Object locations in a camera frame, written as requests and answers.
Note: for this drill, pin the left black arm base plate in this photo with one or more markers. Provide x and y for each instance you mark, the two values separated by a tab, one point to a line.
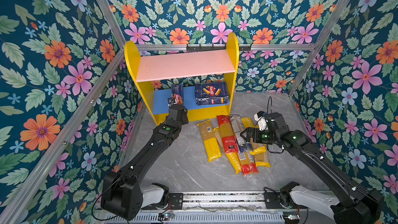
174	202

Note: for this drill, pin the white vented cable duct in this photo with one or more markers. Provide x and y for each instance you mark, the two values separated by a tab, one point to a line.
202	218

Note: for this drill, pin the yellow Pastatime bag right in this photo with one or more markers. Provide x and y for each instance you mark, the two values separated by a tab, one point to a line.
260	155

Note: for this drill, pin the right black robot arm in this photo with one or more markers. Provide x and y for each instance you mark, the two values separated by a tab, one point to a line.
350	203

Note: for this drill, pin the yellow Pastatime bag lower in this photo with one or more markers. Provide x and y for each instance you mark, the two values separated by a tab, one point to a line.
232	157

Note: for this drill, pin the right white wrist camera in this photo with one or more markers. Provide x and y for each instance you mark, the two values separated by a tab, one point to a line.
260	120

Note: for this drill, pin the yellow pastatime bag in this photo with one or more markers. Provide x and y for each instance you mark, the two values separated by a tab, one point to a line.
247	122
232	157
260	155

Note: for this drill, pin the blue Barilla spaghetti box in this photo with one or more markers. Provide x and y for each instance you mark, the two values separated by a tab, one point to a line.
177	89

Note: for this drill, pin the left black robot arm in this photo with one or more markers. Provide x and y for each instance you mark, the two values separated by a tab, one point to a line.
122	193

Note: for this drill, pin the red ended spaghetti bag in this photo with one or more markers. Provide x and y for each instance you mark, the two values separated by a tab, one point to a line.
247	163

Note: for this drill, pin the blue Barilla rigatoni bag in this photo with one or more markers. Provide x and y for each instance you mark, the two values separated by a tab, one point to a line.
211	93

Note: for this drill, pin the yellow Pastatime bag upper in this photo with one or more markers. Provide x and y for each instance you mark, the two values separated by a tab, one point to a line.
247	122

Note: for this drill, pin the yellow shelf unit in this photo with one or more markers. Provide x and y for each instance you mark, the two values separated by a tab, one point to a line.
145	70

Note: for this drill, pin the yellow spaghetti bag with barcode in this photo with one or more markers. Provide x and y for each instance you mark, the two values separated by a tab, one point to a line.
209	140

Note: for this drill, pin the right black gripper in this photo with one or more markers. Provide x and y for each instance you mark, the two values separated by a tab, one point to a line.
255	132

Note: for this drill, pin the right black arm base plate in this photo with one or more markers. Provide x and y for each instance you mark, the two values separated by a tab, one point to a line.
274	199

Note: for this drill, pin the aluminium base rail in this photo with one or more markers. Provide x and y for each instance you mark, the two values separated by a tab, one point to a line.
253	201

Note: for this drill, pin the black bracket on back rail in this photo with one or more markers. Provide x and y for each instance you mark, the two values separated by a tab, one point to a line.
213	47

